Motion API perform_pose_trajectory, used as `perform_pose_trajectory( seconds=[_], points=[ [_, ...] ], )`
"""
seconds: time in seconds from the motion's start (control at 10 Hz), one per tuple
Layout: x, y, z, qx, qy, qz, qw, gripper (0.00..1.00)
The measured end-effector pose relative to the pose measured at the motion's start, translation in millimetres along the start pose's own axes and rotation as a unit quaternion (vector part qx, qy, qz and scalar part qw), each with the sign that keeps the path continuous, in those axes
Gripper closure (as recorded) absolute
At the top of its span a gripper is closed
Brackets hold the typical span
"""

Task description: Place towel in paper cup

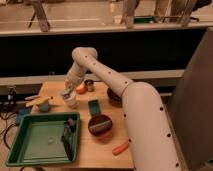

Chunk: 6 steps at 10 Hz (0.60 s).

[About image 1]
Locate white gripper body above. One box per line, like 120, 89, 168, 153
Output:
65, 73, 80, 90

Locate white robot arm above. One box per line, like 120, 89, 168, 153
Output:
65, 47, 182, 171

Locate orange round fruit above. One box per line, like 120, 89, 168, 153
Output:
76, 83, 87, 94

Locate green rectangular block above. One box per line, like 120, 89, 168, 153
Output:
88, 100, 101, 116

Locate red bowl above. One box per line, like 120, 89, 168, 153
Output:
88, 114, 112, 136

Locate grey roll in bowl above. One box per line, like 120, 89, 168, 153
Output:
89, 121, 111, 133

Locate black tool in tray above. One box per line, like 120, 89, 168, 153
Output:
61, 118, 76, 160

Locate blue sponge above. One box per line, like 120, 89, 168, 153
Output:
16, 108, 31, 125

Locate green plastic tray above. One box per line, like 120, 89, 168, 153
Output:
6, 112, 80, 167

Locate orange carrot toy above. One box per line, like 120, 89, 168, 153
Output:
112, 141, 129, 156

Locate grey panel on right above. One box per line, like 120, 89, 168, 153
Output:
167, 27, 213, 171

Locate black cables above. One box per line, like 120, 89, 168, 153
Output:
0, 99, 18, 149

